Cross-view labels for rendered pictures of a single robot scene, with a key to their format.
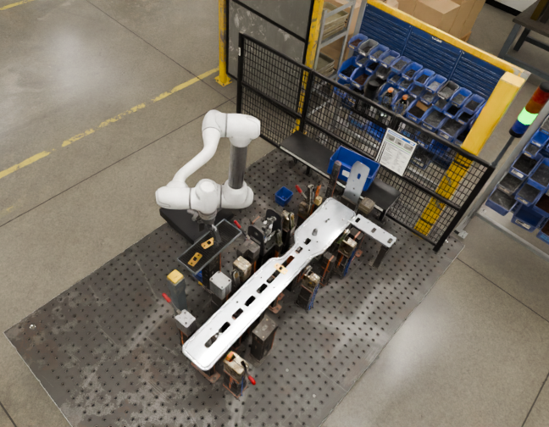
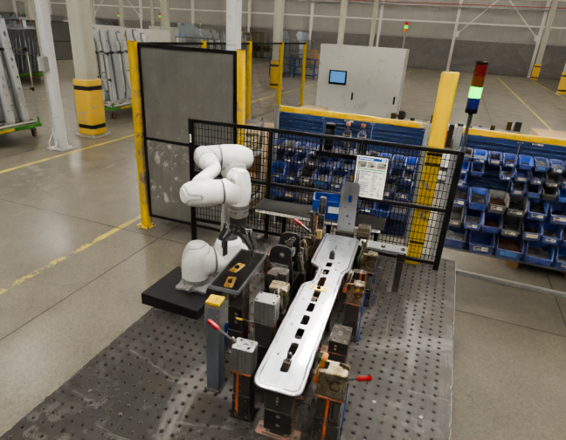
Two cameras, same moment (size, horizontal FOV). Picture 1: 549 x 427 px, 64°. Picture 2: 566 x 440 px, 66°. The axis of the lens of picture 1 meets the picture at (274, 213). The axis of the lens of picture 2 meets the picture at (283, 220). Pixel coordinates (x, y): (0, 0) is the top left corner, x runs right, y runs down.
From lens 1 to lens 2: 125 cm
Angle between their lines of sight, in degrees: 31
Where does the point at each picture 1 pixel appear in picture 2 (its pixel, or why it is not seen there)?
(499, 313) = (506, 338)
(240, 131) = (236, 156)
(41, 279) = not seen: outside the picture
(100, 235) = (42, 387)
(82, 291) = (65, 398)
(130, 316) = (148, 406)
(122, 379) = not seen: outside the picture
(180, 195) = (212, 182)
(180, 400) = not seen: outside the picture
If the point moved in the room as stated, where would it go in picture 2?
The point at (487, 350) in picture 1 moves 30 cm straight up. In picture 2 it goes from (521, 370) to (533, 337)
